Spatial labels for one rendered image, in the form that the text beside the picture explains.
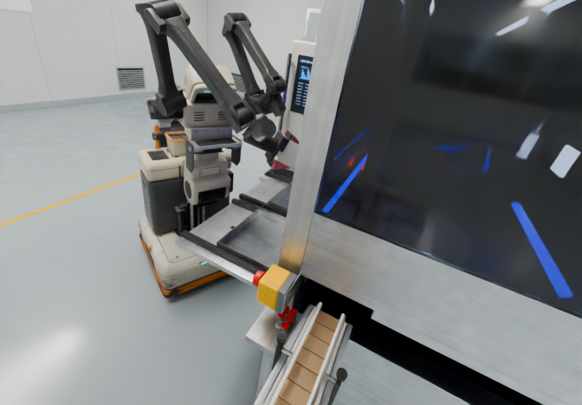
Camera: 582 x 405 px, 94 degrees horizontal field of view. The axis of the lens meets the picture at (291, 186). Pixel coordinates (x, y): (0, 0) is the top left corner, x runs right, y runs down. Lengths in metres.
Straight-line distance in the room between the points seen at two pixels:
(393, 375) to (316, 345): 0.24
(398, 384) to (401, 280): 0.33
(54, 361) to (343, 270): 1.60
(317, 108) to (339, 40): 0.12
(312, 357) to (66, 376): 1.40
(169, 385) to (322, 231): 1.29
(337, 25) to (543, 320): 0.63
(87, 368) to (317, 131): 1.65
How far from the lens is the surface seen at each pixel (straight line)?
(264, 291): 0.70
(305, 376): 0.70
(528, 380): 0.81
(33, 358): 2.02
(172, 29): 1.00
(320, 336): 0.75
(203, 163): 1.55
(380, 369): 0.88
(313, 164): 0.57
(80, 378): 1.87
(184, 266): 1.82
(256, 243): 1.01
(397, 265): 0.63
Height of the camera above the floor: 1.54
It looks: 28 degrees down
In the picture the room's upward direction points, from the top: 10 degrees clockwise
